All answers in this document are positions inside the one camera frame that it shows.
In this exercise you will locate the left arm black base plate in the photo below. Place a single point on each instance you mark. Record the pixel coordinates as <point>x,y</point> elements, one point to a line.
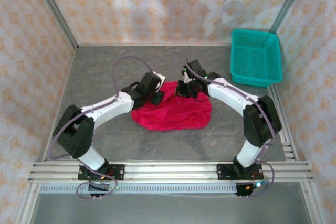
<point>119,172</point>

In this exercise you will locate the red t-shirt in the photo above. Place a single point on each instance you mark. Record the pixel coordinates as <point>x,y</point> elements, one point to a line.
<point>173,116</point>

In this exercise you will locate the aluminium mounting rail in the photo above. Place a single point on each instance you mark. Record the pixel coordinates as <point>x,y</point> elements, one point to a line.
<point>170,171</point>

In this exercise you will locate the teal plastic basket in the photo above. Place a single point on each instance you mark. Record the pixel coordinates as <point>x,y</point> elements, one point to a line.
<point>257,56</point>

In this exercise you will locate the aluminium frame post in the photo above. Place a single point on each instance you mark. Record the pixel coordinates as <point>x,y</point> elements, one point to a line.
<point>55,11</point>
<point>288,1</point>

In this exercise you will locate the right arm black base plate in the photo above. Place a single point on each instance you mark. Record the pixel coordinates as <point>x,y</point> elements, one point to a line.
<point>223,172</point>

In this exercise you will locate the patterned fabric backdrop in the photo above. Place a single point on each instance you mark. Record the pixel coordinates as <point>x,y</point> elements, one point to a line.
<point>118,6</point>

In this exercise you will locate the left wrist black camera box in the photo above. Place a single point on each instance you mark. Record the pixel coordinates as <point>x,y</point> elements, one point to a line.
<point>157,98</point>

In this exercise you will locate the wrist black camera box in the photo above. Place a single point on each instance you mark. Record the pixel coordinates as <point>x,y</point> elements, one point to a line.
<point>182,89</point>
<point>157,98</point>

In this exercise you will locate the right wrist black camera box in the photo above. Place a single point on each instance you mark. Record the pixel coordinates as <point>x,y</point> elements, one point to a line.
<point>182,89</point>

